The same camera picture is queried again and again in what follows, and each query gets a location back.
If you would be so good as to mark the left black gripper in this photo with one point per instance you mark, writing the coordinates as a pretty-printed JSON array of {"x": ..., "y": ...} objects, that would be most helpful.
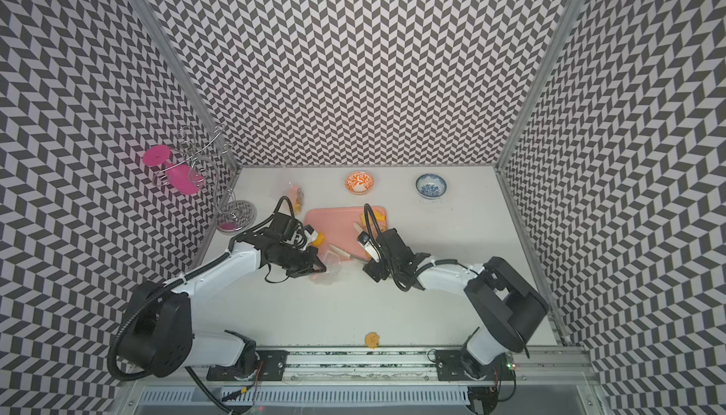
[{"x": 309, "y": 266}]

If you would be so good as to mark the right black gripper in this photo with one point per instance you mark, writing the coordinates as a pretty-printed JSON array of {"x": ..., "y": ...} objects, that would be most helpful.
[{"x": 376, "y": 271}]

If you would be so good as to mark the clear resealable bag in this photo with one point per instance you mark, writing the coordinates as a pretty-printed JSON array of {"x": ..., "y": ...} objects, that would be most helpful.
[
  {"x": 296, "y": 195},
  {"x": 333, "y": 266}
]

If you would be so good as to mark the round cracker cookie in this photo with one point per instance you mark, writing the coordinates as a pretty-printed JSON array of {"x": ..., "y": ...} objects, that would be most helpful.
[{"x": 372, "y": 340}]

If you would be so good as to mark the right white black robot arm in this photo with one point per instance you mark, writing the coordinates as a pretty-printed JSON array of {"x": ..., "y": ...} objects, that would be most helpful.
[{"x": 510, "y": 309}]

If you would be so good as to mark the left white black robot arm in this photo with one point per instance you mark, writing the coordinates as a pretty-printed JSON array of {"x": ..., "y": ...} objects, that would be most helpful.
[{"x": 160, "y": 331}]

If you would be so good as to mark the yellow duck cookie right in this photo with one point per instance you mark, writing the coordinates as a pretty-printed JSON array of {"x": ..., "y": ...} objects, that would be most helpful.
[{"x": 319, "y": 240}]

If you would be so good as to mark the pink plastic tray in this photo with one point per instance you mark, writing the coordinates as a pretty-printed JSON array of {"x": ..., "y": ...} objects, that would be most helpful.
[{"x": 337, "y": 226}]

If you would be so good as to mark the blue patterned small bowl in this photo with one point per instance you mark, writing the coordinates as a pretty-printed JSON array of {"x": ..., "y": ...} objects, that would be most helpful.
[{"x": 431, "y": 186}]

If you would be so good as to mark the orange patterned small bowl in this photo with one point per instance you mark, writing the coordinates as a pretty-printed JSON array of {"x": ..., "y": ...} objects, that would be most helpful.
[{"x": 359, "y": 182}]

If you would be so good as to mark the round glass dish pink item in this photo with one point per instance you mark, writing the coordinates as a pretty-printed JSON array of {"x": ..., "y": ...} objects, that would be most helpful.
[{"x": 236, "y": 216}]

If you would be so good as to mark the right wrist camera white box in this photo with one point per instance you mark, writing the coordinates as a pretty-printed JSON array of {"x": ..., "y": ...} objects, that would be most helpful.
[{"x": 369, "y": 245}]

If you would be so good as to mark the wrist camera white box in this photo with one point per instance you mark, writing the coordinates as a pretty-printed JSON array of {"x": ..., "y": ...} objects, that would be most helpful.
[
  {"x": 369, "y": 245},
  {"x": 304, "y": 237}
]

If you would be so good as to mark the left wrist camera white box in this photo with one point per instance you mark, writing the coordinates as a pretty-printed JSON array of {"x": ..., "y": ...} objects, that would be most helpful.
[{"x": 304, "y": 237}]

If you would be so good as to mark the wire rack with pink discs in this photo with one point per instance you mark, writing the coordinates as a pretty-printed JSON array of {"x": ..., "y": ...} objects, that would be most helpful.
[{"x": 193, "y": 165}]

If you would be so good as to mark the aluminium front rail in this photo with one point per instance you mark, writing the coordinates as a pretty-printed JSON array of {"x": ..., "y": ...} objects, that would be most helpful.
[{"x": 329, "y": 366}]

